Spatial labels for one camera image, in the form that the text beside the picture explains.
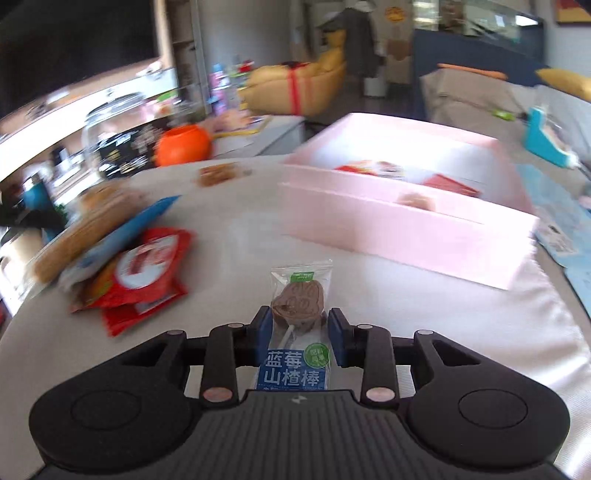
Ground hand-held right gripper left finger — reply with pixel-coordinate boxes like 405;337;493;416
111;307;274;402

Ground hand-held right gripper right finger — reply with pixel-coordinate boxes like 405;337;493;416
327;307;485;402

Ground clear lollipop packet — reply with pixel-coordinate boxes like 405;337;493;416
255;258;334;392

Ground pink cardboard box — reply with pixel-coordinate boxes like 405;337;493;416
277;112;541;291

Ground small brown cookie packet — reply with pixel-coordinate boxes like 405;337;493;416
198;162;254;189

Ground blue seaweed snack packet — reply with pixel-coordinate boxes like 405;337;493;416
58;196;183;289

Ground small brown nut snack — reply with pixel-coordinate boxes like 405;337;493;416
397;191;437;210

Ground red and white snack packet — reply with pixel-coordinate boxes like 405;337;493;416
335;159;407;178

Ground red flat snack packet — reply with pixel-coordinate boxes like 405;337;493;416
422;173;483;198

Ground low white table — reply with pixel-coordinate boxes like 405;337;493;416
210;113;308;160

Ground orange pumpkin bucket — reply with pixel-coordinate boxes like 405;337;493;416
154;124;213;168

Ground clear bread packet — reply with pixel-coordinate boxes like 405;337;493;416
32;182;144;284

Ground pink plush toy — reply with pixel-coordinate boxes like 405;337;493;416
208;111;252;134

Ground black printed box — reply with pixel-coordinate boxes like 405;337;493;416
97;117;169;178

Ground colourful drink bottles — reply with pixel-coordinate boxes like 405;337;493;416
210;65;241;116

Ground light blue printed packet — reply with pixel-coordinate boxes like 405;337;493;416
517;164;591;268

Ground yellow beanbag sofa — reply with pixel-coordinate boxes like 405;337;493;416
242;44;347;116

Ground clear glass jar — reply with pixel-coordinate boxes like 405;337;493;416
82;92;158;181

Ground beige sofa throw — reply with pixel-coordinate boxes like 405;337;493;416
420;69;513;123

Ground teal toy box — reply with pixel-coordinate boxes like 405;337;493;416
522;106;580;169

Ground dark hanging coats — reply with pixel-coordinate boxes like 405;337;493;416
323;7;382;79

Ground grey sofa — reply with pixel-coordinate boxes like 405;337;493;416
420;69;591;185

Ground dark blue cabinet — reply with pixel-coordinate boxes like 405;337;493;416
412;9;546;123

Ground yellow cushion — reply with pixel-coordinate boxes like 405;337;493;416
536;68;591;102

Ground dark television screen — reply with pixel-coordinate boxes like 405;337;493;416
0;0;160;121

